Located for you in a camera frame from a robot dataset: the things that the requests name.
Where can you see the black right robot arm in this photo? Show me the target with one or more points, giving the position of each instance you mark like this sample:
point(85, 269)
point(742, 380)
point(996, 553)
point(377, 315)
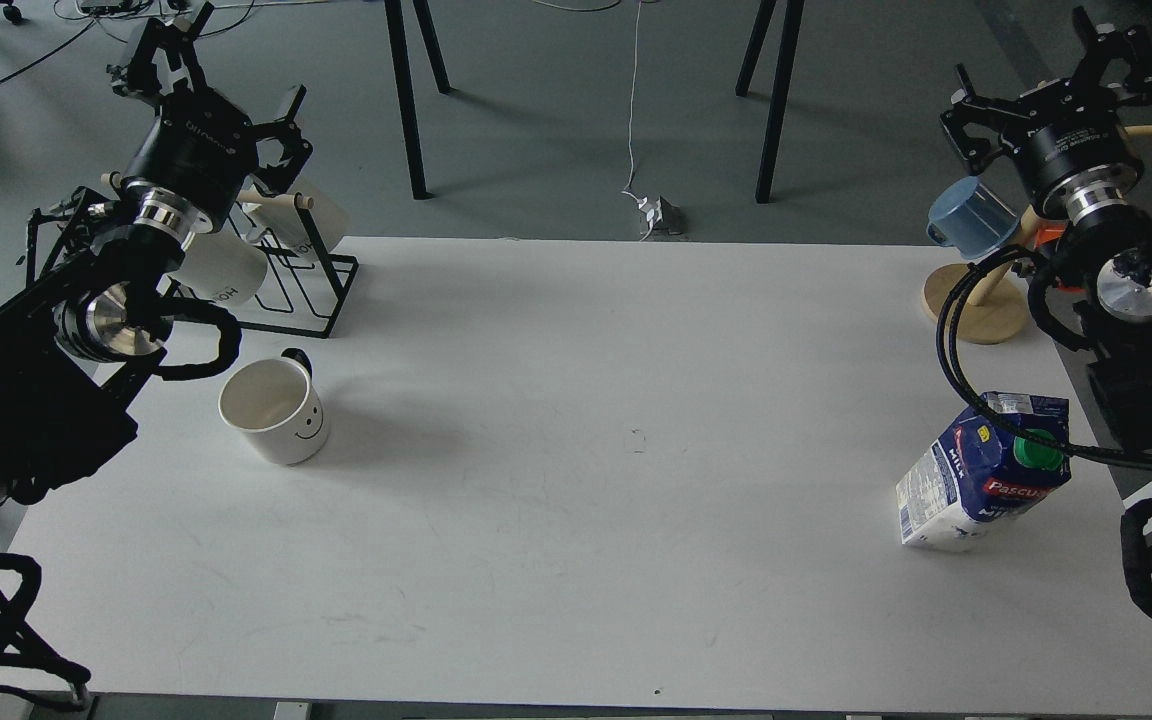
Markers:
point(1120, 377)

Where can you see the grey floor power socket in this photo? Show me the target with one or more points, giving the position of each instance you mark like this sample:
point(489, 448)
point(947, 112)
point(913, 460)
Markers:
point(660, 217)

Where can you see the black table legs right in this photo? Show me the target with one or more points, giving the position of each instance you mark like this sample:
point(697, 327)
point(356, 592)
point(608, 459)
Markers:
point(792, 22)

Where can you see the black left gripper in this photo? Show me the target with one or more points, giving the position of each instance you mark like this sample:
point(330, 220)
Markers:
point(202, 147)

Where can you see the white mug rear on rack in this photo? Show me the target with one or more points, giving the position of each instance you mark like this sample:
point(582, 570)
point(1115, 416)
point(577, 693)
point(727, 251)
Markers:
point(285, 224)

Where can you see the white smiley face mug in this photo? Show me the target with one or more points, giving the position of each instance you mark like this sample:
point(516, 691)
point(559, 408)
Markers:
point(274, 404)

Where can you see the blue cup on tree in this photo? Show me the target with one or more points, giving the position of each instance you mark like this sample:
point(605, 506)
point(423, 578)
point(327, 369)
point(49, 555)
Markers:
point(970, 218)

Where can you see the white mug on rack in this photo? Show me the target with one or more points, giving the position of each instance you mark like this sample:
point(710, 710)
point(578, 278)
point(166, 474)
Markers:
point(285, 224)
point(220, 267)

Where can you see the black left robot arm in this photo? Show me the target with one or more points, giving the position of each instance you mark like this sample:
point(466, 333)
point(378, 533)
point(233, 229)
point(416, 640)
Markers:
point(91, 328)

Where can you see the black wire mug rack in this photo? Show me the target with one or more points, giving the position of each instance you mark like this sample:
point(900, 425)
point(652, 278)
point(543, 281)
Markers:
point(297, 297)

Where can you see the blue milk carton green cap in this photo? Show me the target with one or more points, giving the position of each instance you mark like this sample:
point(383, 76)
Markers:
point(977, 477)

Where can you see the orange cup on tree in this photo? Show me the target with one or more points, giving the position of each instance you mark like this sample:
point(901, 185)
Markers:
point(1046, 243)

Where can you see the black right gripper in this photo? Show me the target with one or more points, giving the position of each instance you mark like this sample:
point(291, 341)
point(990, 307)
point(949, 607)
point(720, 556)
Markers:
point(1064, 142)

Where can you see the wooden mug tree stand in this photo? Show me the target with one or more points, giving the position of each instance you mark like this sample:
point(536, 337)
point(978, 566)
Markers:
point(981, 300)

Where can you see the white mug front on rack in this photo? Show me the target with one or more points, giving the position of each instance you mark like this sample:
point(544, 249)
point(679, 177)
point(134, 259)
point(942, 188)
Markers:
point(220, 267)

